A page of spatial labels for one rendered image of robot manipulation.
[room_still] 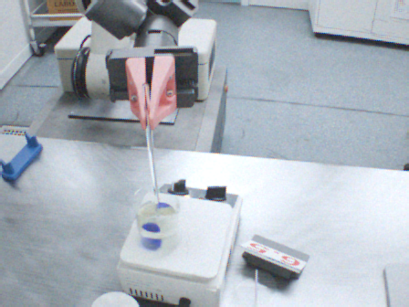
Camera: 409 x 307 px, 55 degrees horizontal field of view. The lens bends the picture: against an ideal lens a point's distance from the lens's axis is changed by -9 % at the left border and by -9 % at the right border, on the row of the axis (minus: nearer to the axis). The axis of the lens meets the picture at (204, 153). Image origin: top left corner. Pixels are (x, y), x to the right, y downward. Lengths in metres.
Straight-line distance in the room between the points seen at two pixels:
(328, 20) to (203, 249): 2.57
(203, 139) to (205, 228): 0.90
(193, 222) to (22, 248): 0.28
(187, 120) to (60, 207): 0.87
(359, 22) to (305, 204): 2.40
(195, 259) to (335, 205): 0.29
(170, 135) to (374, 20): 1.96
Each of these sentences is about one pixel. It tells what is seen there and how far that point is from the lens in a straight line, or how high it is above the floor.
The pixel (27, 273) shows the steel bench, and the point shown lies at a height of 0.75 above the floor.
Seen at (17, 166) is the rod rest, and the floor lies 0.76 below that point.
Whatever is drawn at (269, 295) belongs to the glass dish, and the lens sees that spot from 0.59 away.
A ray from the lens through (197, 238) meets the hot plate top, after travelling 0.53.
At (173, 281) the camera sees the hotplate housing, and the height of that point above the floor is 0.82.
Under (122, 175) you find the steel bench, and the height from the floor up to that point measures 0.75.
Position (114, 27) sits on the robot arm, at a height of 1.04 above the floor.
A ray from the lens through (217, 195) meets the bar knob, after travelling 0.62.
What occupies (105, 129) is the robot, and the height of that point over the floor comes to 0.37.
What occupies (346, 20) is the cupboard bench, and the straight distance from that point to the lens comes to 3.00.
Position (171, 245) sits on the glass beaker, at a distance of 0.51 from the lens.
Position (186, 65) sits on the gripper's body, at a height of 1.02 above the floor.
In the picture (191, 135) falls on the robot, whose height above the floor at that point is 0.37.
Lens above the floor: 1.26
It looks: 41 degrees down
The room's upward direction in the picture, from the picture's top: straight up
